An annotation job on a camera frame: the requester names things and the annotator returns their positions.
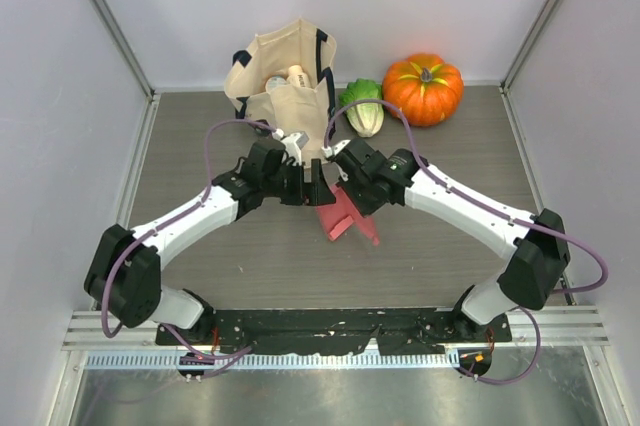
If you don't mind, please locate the white round container in bag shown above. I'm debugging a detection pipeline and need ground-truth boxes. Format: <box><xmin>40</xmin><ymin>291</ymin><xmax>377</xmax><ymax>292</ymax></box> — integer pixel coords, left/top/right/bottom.
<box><xmin>265</xmin><ymin>75</ymin><xmax>289</xmax><ymax>93</ymax></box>

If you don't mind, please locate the beige bottle in bag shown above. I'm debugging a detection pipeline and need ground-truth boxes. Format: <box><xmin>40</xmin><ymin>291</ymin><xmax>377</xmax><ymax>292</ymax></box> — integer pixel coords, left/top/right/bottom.
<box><xmin>287</xmin><ymin>65</ymin><xmax>313</xmax><ymax>89</ymax></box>

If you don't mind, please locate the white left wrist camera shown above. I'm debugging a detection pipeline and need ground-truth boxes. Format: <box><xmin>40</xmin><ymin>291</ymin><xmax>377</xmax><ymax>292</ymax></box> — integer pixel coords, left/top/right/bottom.
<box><xmin>272</xmin><ymin>129</ymin><xmax>309</xmax><ymax>166</ymax></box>

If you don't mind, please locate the pink paper box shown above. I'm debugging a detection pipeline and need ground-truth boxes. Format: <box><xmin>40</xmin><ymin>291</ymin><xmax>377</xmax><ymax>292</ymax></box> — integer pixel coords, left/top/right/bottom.
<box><xmin>316</xmin><ymin>185</ymin><xmax>380</xmax><ymax>246</ymax></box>

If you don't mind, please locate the slotted cable duct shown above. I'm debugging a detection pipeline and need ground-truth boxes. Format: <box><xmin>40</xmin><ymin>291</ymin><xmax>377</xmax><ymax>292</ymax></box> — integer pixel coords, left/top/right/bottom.
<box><xmin>85</xmin><ymin>349</ymin><xmax>459</xmax><ymax>373</ymax></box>

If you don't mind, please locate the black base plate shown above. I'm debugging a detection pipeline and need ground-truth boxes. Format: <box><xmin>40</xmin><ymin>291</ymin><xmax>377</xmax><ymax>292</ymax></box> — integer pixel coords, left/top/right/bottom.
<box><xmin>156</xmin><ymin>308</ymin><xmax>512</xmax><ymax>356</ymax></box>

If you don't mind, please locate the green lettuce toy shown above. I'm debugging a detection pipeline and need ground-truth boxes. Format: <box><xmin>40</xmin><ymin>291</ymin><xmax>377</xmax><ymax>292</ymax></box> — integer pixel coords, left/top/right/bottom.
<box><xmin>338</xmin><ymin>78</ymin><xmax>384</xmax><ymax>138</ymax></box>

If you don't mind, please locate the beige canvas tote bag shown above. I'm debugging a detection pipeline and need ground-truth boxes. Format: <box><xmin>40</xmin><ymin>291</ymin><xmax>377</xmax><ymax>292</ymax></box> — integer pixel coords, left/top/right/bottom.
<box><xmin>224</xmin><ymin>19</ymin><xmax>337</xmax><ymax>165</ymax></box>

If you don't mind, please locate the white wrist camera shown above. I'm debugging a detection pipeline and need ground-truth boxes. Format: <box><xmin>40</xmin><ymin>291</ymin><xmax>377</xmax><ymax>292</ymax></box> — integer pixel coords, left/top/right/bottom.
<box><xmin>272</xmin><ymin>129</ymin><xmax>309</xmax><ymax>166</ymax></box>
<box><xmin>321</xmin><ymin>140</ymin><xmax>350</xmax><ymax>162</ymax></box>

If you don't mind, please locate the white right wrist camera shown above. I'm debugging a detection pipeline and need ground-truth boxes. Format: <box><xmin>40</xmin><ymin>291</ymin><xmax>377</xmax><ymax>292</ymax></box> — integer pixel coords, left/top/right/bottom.
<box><xmin>321</xmin><ymin>140</ymin><xmax>350</xmax><ymax>162</ymax></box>

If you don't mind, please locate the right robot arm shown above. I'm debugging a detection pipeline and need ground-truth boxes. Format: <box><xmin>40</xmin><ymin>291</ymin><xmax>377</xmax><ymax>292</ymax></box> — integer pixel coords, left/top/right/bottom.
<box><xmin>324</xmin><ymin>138</ymin><xmax>570</xmax><ymax>341</ymax></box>

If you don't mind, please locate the orange pumpkin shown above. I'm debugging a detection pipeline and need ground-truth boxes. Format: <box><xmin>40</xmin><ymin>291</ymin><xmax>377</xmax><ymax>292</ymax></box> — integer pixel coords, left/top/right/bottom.
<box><xmin>382</xmin><ymin>53</ymin><xmax>464</xmax><ymax>127</ymax></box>

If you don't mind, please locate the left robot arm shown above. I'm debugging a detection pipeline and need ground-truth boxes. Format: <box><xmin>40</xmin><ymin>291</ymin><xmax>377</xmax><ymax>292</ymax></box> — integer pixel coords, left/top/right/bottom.
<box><xmin>84</xmin><ymin>132</ymin><xmax>336</xmax><ymax>345</ymax></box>

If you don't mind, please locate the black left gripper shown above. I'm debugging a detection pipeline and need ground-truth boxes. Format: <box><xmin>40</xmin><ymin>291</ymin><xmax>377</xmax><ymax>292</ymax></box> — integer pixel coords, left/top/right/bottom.
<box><xmin>262</xmin><ymin>158</ymin><xmax>335</xmax><ymax>206</ymax></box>

